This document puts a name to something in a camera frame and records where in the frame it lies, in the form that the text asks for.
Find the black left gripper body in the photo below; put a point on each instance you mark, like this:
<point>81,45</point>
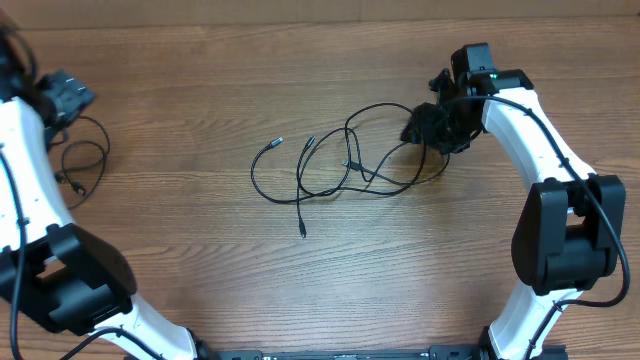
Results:
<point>70,95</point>

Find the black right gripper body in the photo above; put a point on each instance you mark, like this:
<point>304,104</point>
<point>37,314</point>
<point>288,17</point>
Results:
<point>437,128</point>

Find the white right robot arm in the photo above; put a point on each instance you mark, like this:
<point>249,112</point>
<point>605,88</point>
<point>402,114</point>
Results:
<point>566,249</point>

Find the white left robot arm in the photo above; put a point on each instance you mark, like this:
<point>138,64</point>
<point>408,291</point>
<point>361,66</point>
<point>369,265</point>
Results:
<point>52,270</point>

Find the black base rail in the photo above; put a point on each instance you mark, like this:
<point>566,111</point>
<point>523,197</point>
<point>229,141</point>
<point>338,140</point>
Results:
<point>350,354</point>

